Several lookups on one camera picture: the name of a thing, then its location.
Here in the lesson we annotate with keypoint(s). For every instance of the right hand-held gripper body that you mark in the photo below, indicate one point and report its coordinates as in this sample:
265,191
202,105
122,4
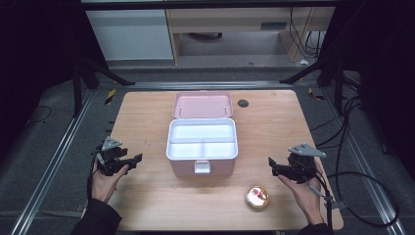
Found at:
301,168

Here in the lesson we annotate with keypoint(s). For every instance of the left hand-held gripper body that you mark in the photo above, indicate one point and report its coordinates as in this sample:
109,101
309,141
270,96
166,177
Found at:
109,160

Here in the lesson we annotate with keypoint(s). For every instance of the pink storage box with lid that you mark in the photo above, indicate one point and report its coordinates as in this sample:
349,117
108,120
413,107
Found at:
202,105

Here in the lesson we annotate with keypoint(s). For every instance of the person's left hand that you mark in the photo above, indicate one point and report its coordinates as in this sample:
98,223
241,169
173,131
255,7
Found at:
103,186

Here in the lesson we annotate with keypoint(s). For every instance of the person's right hand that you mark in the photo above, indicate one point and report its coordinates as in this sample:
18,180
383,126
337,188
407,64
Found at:
308,199

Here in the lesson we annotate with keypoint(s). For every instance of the grey tape piece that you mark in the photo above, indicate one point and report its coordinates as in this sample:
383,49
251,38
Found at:
340,205

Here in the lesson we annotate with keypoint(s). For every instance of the yellow and black tape strip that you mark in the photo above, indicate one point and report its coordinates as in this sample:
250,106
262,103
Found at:
315,94
110,96

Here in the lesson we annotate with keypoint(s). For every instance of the black round table grommet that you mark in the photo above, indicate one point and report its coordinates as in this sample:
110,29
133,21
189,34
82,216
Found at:
243,103

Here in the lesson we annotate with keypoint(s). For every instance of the black metal stand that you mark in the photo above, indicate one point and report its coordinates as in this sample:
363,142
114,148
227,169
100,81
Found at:
77,94
338,88

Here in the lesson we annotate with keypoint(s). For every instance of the crumpled white paper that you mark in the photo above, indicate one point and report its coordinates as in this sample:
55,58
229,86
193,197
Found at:
304,62

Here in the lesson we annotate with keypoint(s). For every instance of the white cabinet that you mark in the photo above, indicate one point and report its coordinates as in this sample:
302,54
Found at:
130,34

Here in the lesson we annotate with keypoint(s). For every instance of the black curtain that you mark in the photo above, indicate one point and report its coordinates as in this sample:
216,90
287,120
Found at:
385,65
36,58

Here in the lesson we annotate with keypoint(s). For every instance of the dark round object under desk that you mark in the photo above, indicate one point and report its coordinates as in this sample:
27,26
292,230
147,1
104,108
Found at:
205,36

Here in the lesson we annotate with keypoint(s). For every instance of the light wooden desk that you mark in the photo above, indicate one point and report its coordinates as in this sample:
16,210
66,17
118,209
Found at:
228,19

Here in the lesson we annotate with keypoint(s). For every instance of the long aluminium floor rail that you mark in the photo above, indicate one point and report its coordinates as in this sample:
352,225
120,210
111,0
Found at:
365,176
49,169

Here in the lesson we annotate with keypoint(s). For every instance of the short aluminium floor rail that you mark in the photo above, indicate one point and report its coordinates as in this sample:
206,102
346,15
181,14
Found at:
208,85

